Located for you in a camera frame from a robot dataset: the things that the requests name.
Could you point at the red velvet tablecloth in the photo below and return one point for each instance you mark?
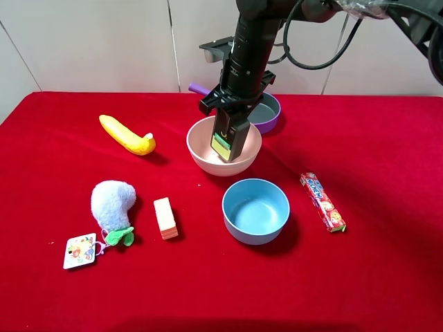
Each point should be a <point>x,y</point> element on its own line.
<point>379,160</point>

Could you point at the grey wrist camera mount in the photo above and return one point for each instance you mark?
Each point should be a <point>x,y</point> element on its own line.
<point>217,50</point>

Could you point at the purple toy frying pan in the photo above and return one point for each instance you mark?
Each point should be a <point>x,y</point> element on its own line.
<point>265,115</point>

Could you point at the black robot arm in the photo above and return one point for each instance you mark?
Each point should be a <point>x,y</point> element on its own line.
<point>246,54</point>

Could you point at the pink plastic bowl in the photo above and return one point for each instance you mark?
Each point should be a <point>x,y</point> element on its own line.
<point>198,142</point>

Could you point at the orange wafer block toy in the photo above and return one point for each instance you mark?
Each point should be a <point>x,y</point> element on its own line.
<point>165,218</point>

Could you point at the white illustrated paper tag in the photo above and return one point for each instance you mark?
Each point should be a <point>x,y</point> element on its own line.
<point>80,251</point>

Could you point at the blue plush eggplant keychain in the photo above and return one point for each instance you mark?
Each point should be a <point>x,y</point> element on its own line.
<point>110,202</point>

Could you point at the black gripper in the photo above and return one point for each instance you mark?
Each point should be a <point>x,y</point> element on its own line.
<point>240,88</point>

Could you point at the dark pump dispenser bottle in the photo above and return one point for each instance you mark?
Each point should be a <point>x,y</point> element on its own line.
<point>229,134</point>

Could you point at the blue plastic bowl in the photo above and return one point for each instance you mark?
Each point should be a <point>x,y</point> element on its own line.
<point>255,211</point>

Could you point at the red Hi-Chew candy pack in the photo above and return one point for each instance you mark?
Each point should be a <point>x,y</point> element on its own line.
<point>328,213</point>

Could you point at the yellow toy banana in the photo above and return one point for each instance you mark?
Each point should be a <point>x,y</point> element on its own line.
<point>132,142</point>

